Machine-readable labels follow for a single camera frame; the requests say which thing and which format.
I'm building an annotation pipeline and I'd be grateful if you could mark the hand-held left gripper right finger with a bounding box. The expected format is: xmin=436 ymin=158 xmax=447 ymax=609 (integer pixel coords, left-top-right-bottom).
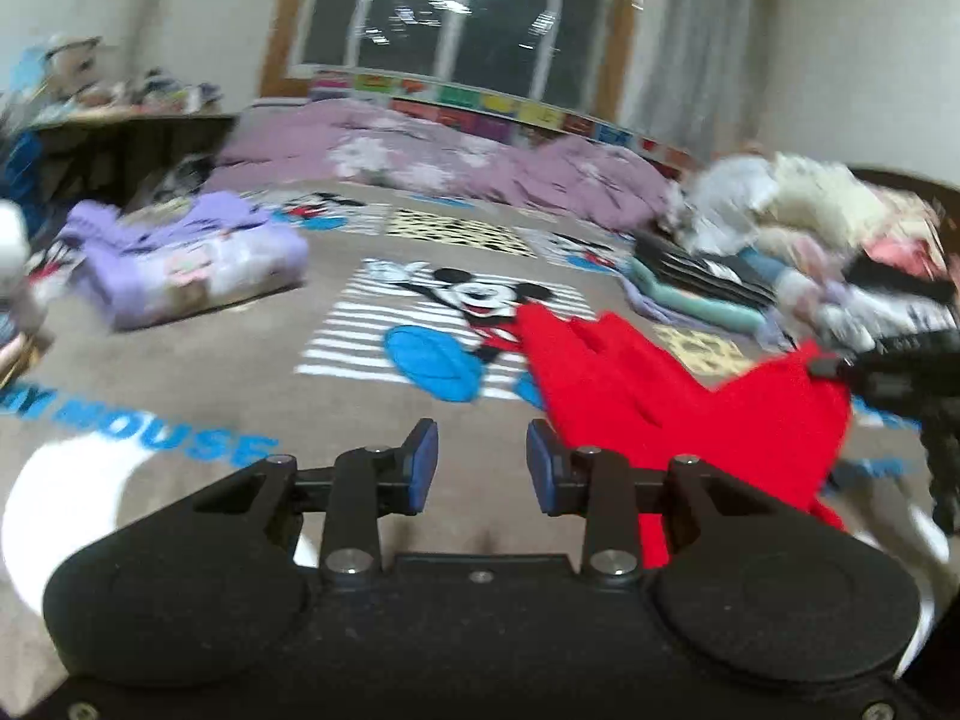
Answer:
xmin=526 ymin=418 xmax=774 ymax=587

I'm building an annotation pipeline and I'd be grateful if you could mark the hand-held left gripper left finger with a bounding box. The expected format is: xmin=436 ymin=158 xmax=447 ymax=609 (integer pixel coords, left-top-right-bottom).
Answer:
xmin=191 ymin=418 xmax=440 ymax=587

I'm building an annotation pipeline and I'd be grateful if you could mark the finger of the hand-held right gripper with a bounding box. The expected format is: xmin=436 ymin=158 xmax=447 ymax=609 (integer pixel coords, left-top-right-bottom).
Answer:
xmin=862 ymin=329 xmax=960 ymax=365
xmin=809 ymin=355 xmax=960 ymax=410

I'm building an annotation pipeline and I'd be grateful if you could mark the red knitted sweater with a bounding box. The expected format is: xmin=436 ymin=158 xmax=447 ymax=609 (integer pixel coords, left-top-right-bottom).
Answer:
xmin=514 ymin=302 xmax=856 ymax=571

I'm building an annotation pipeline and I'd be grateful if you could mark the black cloth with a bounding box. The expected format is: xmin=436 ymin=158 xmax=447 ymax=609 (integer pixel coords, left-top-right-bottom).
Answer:
xmin=844 ymin=255 xmax=947 ymax=295

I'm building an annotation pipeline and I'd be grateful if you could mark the brown cartoon printed blanket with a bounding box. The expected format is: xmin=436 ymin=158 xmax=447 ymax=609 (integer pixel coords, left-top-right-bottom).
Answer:
xmin=0 ymin=180 xmax=946 ymax=691

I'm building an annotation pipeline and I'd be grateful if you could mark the blue grey rolled garment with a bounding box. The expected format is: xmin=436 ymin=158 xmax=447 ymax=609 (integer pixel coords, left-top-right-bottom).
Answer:
xmin=742 ymin=251 xmax=812 ymax=302

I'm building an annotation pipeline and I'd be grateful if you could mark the teal folded garment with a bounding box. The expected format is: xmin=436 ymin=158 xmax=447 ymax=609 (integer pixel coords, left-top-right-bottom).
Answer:
xmin=628 ymin=259 xmax=773 ymax=335

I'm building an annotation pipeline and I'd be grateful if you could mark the cream blanket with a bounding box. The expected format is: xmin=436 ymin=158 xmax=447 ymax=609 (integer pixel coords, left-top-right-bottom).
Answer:
xmin=765 ymin=154 xmax=902 ymax=242

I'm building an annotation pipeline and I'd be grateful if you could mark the lavender folded garment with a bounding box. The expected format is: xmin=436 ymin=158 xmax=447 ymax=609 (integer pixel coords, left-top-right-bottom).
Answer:
xmin=626 ymin=277 xmax=796 ymax=352

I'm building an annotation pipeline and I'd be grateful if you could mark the white quilted blanket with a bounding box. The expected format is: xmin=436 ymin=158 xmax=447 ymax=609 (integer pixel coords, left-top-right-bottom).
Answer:
xmin=675 ymin=157 xmax=782 ymax=256

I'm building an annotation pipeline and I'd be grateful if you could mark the purple floral duvet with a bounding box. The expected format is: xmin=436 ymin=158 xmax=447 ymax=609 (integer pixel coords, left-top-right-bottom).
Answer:
xmin=202 ymin=100 xmax=676 ymax=233

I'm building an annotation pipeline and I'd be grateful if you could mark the purple folded sweater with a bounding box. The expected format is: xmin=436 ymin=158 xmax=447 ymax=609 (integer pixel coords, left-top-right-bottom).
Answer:
xmin=64 ymin=191 xmax=310 ymax=331

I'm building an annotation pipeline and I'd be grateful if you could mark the colourful letter headboard mat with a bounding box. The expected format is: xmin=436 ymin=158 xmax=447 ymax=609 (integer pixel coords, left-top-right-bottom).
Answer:
xmin=309 ymin=67 xmax=695 ymax=173

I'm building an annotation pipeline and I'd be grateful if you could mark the pale patterned curtain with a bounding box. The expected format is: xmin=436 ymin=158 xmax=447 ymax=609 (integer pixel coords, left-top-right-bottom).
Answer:
xmin=630 ymin=0 xmax=758 ymax=158

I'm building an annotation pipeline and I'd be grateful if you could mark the wooden desk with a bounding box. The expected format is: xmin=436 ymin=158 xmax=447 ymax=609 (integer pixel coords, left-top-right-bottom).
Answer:
xmin=22 ymin=109 xmax=241 ymax=203

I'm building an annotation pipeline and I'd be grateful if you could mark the white floral folded garment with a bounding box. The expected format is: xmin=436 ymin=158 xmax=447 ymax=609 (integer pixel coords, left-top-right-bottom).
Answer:
xmin=0 ymin=202 xmax=53 ymax=361

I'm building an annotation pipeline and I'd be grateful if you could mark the row of small desk items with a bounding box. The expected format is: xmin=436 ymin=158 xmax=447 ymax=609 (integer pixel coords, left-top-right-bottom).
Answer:
xmin=22 ymin=34 xmax=226 ymax=119

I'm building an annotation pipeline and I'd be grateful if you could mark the blue bag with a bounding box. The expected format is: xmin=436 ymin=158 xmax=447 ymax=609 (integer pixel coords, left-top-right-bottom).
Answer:
xmin=0 ymin=131 xmax=40 ymax=201

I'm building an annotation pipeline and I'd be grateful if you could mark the white arched tube frame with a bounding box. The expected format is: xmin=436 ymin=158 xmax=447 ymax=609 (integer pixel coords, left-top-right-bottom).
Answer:
xmin=346 ymin=0 xmax=563 ymax=102

